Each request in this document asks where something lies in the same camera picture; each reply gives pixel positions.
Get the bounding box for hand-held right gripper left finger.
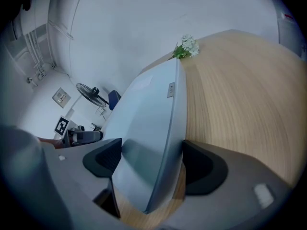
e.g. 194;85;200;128
41;137;154;230

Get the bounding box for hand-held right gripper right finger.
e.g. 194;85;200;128
153;139;295;230

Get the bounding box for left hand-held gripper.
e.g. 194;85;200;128
53;115;104;148

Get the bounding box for person's left forearm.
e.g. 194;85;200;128
37;137;65;150

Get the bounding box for wooden table top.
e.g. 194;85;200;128
117;29;307;225

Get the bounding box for black floor fan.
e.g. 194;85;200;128
76;82;110;109

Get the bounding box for blue chair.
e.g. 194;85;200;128
107;90;122;111

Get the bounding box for white artificial flower bunch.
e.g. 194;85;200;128
171;34;201;60

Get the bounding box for white wall panel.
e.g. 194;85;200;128
52;87;72;109

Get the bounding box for white wall pipes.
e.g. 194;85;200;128
23;24;59;87

